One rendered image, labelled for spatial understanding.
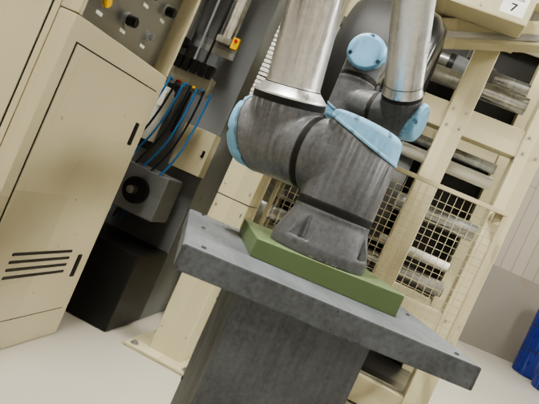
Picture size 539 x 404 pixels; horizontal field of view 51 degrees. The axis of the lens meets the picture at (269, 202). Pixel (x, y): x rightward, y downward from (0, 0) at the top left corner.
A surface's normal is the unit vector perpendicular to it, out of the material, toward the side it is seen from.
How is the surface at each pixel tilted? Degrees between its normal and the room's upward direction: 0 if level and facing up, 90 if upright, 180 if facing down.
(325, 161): 96
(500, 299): 90
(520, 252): 90
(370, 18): 64
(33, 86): 90
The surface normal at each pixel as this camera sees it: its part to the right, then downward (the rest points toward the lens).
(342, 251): 0.46, -0.15
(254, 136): -0.55, 0.07
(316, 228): -0.15, -0.40
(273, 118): -0.29, 0.17
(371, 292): 0.12, 0.09
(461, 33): -0.19, -0.05
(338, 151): -0.48, -0.17
